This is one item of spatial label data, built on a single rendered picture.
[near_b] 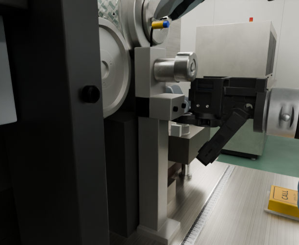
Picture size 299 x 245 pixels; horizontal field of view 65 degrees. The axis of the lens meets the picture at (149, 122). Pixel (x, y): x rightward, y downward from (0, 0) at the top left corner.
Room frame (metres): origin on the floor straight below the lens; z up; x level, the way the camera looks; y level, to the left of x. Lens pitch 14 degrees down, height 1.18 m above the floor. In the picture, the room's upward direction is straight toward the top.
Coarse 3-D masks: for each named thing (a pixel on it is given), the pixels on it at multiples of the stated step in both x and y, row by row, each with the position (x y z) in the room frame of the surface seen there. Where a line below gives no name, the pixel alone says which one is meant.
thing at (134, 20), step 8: (128, 0) 0.35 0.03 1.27; (136, 0) 0.35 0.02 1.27; (128, 8) 0.35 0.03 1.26; (136, 8) 0.35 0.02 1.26; (128, 16) 0.35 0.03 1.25; (136, 16) 0.35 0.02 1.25; (128, 24) 0.35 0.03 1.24; (136, 24) 0.35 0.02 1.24; (136, 32) 0.35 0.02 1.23; (168, 32) 0.44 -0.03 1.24; (136, 40) 0.36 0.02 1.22; (144, 40) 0.37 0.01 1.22
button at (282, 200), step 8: (272, 192) 0.43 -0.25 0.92; (280, 192) 0.43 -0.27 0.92; (288, 192) 0.43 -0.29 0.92; (296, 192) 0.43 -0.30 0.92; (272, 200) 0.41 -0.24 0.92; (280, 200) 0.40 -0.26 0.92; (288, 200) 0.40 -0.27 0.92; (296, 200) 0.40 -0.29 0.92; (272, 208) 0.40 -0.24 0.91; (280, 208) 0.40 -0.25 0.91; (288, 208) 0.39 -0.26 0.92; (296, 208) 0.39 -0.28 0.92; (296, 216) 0.38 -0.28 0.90
